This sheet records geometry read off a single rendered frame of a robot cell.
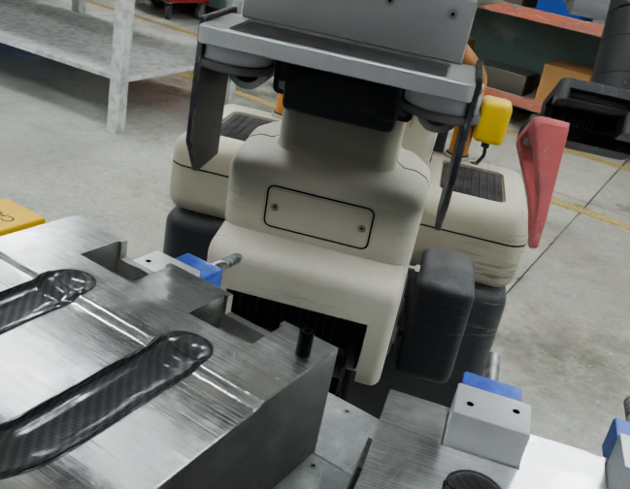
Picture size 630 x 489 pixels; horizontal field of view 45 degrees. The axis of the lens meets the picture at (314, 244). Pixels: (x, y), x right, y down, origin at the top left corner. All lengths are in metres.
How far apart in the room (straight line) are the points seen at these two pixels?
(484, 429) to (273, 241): 0.42
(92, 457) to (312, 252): 0.48
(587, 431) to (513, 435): 1.73
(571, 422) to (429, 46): 1.62
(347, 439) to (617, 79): 0.31
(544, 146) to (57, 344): 0.32
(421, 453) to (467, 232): 0.63
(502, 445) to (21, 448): 0.29
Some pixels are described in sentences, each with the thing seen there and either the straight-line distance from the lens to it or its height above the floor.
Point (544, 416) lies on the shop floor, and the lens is 2.22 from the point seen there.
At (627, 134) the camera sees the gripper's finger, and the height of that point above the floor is 1.07.
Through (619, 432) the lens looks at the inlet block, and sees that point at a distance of 0.58.
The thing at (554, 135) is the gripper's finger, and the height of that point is 1.06.
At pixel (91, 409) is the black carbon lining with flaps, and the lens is 0.46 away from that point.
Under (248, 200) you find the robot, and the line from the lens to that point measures 0.86.
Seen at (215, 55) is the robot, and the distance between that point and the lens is 0.72.
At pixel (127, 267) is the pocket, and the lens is 0.62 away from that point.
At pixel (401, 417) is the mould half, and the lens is 0.53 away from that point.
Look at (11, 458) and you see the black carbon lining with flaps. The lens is 0.43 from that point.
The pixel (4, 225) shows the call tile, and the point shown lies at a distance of 0.76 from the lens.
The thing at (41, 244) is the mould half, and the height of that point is 0.89.
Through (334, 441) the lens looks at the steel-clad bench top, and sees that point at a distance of 0.59.
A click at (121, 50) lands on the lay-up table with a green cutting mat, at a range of 3.58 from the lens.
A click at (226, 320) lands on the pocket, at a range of 0.57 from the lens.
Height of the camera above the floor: 1.16
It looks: 24 degrees down
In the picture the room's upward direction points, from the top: 11 degrees clockwise
